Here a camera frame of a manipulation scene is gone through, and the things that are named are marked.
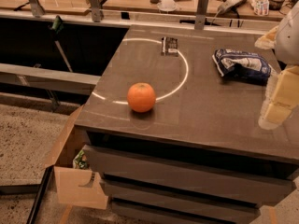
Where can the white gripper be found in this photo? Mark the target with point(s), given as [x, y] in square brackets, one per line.
[289, 41]

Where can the orange fruit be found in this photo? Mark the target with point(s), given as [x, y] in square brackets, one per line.
[141, 97]

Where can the rxbar chocolate wrapper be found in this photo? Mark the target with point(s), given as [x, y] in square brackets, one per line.
[169, 46]

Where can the blue white chip bag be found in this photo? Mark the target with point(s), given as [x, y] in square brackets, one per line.
[242, 64]

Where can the colourful small carton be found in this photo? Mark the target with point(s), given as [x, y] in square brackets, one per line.
[260, 7]

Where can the black mesh cup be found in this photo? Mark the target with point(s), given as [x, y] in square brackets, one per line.
[275, 4]

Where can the grey handheld device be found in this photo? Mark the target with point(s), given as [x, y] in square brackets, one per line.
[228, 5]

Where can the white bowl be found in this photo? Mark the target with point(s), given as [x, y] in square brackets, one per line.
[167, 5]

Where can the green packet in box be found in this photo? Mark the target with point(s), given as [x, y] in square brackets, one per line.
[80, 161]

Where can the open cardboard box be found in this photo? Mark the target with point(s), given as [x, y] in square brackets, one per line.
[78, 187]

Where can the metal bracket post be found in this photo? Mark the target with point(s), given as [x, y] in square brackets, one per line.
[37, 10]
[96, 10]
[200, 17]

